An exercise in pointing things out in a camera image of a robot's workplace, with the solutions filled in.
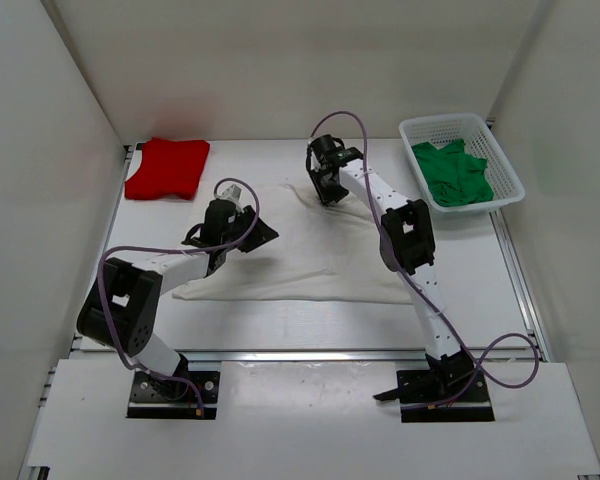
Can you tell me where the white plastic basket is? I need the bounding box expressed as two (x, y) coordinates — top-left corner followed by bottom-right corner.
(399, 113), (525, 218)

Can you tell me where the purple cable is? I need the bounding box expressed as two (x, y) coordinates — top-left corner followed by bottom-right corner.
(97, 178), (262, 416)
(307, 110), (541, 414)

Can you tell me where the red t shirt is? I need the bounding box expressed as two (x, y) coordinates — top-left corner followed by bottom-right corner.
(124, 138), (211, 201)

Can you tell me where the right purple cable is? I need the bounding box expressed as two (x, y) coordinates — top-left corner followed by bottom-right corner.
(307, 110), (541, 414)

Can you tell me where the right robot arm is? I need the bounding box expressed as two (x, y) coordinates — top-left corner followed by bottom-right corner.
(305, 134), (475, 410)

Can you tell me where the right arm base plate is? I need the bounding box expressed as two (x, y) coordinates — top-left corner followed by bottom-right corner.
(373, 352), (495, 423)

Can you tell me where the white t shirt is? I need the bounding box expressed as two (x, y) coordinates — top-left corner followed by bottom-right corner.
(172, 184), (411, 304)

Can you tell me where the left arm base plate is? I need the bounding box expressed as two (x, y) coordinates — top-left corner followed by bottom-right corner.
(126, 364), (221, 420)

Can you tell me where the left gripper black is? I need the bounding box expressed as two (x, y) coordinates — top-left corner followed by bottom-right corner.
(222, 205), (279, 253)

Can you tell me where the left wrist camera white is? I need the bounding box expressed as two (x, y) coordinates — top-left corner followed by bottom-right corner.
(214, 183), (242, 204)

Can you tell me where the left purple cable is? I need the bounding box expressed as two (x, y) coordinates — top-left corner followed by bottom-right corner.
(97, 178), (262, 416)

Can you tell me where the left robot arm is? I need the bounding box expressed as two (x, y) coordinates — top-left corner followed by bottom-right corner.
(77, 198), (279, 400)

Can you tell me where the green t shirt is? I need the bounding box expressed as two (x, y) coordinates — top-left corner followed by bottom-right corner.
(412, 139), (494, 207)

